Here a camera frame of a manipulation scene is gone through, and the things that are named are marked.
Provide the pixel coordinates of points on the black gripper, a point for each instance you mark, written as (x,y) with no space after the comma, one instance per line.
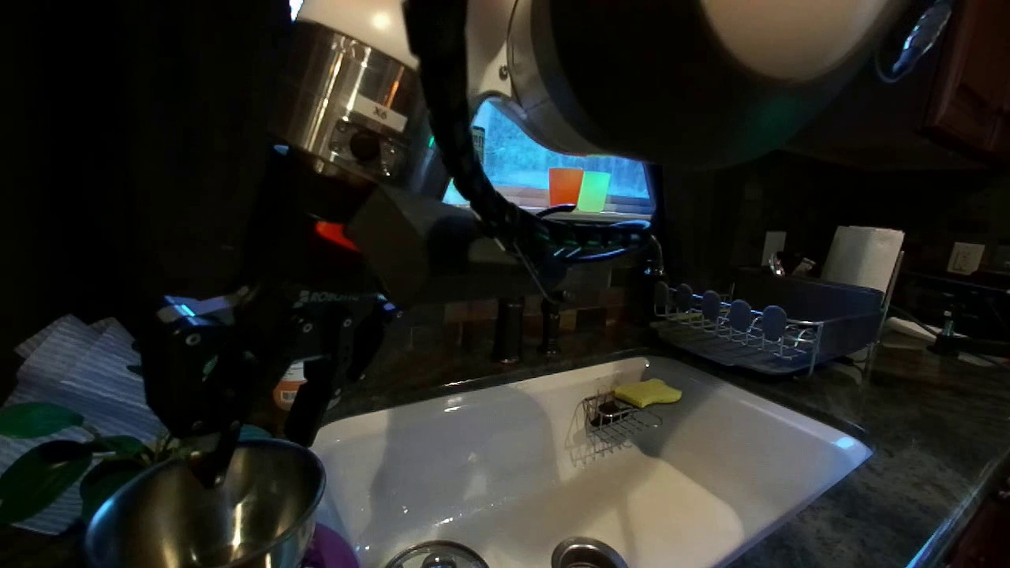
(310,293)

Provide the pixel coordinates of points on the silver metal bowl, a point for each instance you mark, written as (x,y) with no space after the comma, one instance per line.
(260,511)

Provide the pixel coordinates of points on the purple plate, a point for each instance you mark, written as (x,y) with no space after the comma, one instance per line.
(330,550)

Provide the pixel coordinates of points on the steel dish rack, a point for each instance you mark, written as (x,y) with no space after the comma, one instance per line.
(771,327)

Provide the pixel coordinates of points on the striped dish towel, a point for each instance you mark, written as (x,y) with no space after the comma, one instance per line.
(93,372)

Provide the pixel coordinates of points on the sink strainer stopper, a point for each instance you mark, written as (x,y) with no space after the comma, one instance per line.
(436,552)

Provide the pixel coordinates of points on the green plant leaves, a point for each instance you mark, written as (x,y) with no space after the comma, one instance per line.
(66,455)

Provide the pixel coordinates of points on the sink drain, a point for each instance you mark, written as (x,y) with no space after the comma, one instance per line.
(584,552)

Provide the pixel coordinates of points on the orange cup on windowsill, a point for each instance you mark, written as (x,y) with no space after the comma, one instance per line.
(563,186)

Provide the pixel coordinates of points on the yellow sponge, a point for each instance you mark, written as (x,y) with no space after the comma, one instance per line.
(648,393)

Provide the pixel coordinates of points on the green cup on windowsill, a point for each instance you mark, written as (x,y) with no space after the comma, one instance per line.
(595,191)

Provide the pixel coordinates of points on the white kitchen sink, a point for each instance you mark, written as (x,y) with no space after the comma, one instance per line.
(488,469)

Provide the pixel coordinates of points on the paper towel roll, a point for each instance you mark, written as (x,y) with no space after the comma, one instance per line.
(863,256)

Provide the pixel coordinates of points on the wire sink grid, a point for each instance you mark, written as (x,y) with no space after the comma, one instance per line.
(603,424)

